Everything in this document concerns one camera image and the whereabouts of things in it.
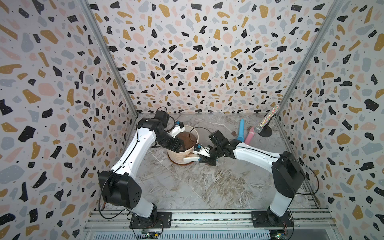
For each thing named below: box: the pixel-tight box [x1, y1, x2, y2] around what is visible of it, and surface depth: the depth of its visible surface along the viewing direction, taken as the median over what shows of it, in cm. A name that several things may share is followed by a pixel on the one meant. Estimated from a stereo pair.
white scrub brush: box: [183, 152, 200, 163], surface depth 83 cm
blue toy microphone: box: [237, 118, 245, 142], surface depth 112 cm
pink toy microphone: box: [244, 126, 255, 145], surface depth 108 cm
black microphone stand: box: [258, 112, 277, 138], surface depth 112 cm
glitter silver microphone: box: [254, 104, 281, 134], surface depth 97 cm
